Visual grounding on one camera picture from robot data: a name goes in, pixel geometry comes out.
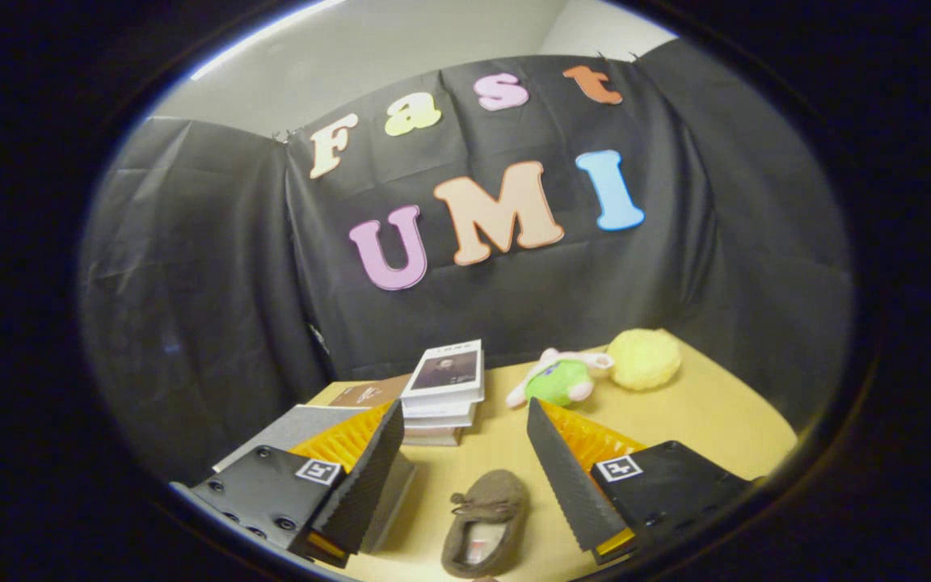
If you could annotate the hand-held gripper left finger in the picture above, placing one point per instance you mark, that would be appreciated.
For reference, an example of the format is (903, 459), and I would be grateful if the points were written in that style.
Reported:
(368, 477)

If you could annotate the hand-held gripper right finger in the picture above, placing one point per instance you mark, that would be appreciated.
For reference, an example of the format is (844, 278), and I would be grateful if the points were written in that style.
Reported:
(566, 477)

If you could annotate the brown moccasin shoe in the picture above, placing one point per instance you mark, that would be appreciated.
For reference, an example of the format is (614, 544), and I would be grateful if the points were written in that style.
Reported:
(486, 517)

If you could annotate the grey book under white book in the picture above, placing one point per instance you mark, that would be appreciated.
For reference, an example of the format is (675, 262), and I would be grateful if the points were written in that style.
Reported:
(433, 435)

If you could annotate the brown book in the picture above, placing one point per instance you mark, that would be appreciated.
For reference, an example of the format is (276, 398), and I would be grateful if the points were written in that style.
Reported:
(368, 392)

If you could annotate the pink and green plush toy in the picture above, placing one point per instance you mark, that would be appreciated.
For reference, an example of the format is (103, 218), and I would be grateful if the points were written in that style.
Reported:
(558, 380)

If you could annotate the white book with portrait cover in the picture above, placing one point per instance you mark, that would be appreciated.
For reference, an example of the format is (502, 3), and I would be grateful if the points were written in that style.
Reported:
(445, 376)

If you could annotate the yellow fluffy plush ball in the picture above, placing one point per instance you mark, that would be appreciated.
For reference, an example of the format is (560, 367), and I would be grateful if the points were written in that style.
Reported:
(643, 358)

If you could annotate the black backdrop cloth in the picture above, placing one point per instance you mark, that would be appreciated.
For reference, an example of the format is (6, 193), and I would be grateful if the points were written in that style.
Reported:
(215, 283)

